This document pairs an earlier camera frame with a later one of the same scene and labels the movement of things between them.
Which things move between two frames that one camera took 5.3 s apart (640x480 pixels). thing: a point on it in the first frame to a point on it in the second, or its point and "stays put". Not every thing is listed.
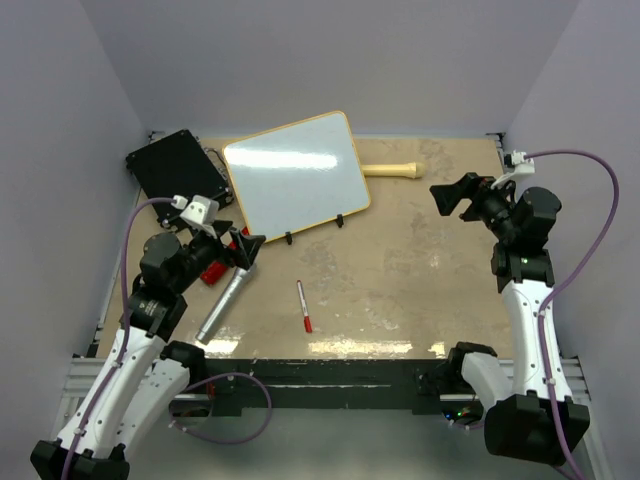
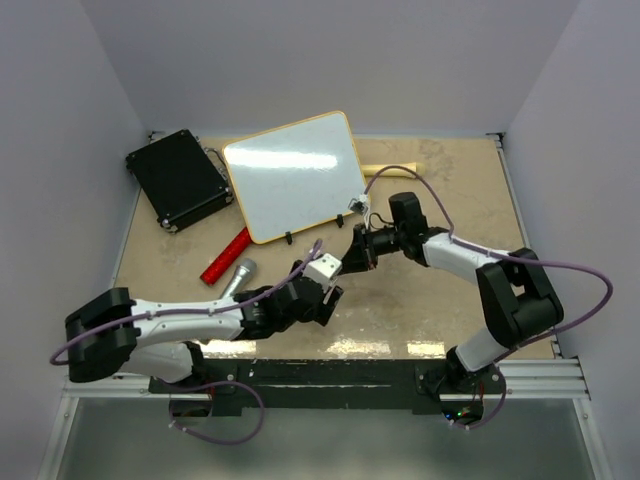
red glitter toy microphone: (215, 271) stays put
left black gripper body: (205, 249) to (321, 311)
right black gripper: (470, 186) to (357, 258)
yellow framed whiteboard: (296, 174) stays put
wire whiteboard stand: (339, 220) stays put
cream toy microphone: (415, 170) stays put
